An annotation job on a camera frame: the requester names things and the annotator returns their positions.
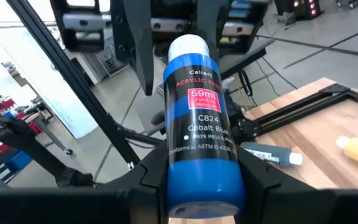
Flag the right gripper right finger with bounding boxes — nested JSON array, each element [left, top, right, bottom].
[[236, 145, 358, 224]]

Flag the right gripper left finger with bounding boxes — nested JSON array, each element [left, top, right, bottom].
[[0, 139, 170, 224]]

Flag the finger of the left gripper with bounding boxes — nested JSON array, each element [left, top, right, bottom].
[[197, 0, 226, 62], [110, 0, 155, 96]]

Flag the small blue paint bottle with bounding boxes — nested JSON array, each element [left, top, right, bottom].
[[162, 34, 247, 220]]

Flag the large dark teal paint bottle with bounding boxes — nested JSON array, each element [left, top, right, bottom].
[[240, 141, 304, 168]]

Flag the grey computer desk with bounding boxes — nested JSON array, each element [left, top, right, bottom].
[[219, 39, 275, 80]]

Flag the black computer mouse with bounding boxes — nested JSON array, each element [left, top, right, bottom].
[[150, 110, 168, 129]]

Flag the black box glowing lights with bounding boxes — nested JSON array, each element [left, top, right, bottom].
[[274, 0, 324, 21]]

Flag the black aluminium table frame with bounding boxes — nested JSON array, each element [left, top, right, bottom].
[[6, 0, 358, 166]]

